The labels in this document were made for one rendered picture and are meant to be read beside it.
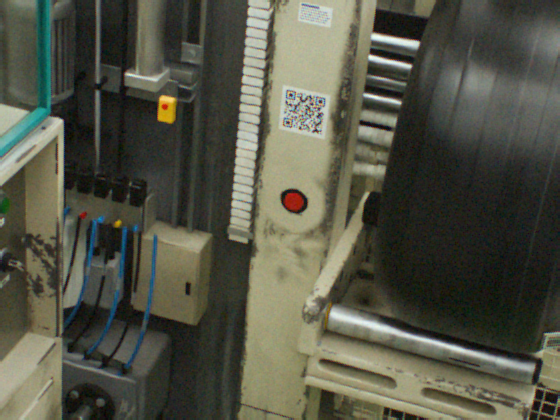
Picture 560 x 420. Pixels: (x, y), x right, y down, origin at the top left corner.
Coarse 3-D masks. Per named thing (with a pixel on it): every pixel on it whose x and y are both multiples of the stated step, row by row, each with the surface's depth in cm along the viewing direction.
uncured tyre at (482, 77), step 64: (448, 0) 173; (512, 0) 170; (448, 64) 165; (512, 64) 163; (448, 128) 163; (512, 128) 161; (384, 192) 170; (448, 192) 164; (512, 192) 162; (384, 256) 175; (448, 256) 168; (512, 256) 164; (448, 320) 178; (512, 320) 172
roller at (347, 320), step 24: (336, 312) 195; (360, 312) 195; (360, 336) 195; (384, 336) 193; (408, 336) 192; (432, 336) 192; (456, 360) 191; (480, 360) 190; (504, 360) 189; (528, 360) 189
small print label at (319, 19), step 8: (304, 8) 179; (312, 8) 179; (320, 8) 178; (328, 8) 178; (304, 16) 180; (312, 16) 179; (320, 16) 179; (328, 16) 179; (320, 24) 180; (328, 24) 179
